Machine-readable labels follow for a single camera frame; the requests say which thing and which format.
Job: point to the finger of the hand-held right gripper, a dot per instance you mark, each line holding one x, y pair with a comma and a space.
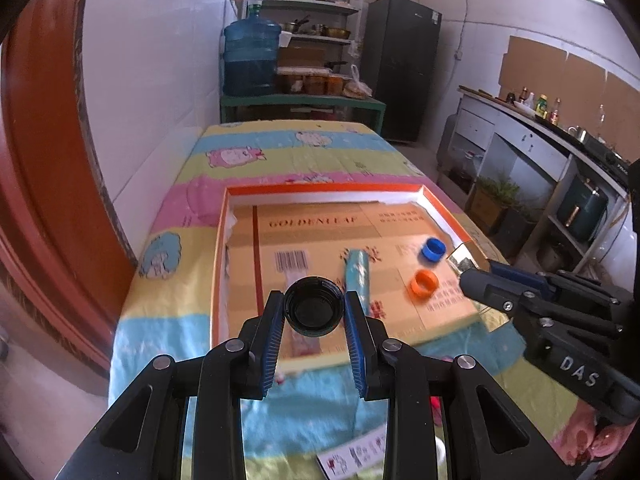
510, 272
487, 287

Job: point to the plastic bag of food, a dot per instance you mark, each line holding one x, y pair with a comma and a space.
357, 87

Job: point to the teal small pack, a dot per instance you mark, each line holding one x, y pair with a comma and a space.
357, 270

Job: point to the orange pickle jar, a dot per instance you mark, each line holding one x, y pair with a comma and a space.
291, 84
316, 84
335, 84

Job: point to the red brown bottle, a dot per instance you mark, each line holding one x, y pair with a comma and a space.
555, 112

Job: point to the cartoon printed blanket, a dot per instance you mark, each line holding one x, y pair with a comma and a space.
300, 155

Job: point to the blue water jug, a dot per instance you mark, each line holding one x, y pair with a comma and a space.
250, 57

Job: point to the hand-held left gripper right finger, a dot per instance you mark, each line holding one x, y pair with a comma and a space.
356, 345

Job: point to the teal air fryer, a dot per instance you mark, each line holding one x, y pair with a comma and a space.
582, 205

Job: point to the dark sauce bottle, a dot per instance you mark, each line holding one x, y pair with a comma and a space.
523, 95

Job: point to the green low table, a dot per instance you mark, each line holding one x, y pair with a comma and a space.
300, 100

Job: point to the white patterned small box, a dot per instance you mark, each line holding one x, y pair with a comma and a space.
350, 455

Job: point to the cardboard wall panel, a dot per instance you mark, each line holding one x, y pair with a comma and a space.
550, 70

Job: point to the dark refrigerator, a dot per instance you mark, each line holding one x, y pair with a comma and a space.
400, 70

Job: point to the blue bottle cap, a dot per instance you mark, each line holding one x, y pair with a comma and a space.
432, 250

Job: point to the potted plant dark pot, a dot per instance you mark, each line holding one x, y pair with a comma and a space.
520, 232

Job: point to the brown cardboard box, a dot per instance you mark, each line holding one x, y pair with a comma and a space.
300, 56

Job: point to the metal shelf rack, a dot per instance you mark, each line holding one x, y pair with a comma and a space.
310, 6

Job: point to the shallow orange-rimmed box tray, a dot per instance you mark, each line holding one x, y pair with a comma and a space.
218, 285

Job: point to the red-brown wooden door frame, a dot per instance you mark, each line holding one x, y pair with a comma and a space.
45, 160

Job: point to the green yellow bottle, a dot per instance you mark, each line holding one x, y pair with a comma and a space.
541, 106

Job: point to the orange bottle cap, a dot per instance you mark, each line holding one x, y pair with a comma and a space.
424, 284

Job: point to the black bottle cap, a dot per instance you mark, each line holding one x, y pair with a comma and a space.
314, 310

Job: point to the black gas stove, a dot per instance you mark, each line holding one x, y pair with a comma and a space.
607, 155

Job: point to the white kitchen counter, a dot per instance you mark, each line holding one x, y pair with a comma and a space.
520, 135

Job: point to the potted plant brown pot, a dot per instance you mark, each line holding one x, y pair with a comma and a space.
492, 202

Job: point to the brown cardboard sheet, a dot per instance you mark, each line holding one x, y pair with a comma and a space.
320, 240

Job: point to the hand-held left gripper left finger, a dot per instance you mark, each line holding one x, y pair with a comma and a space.
272, 345

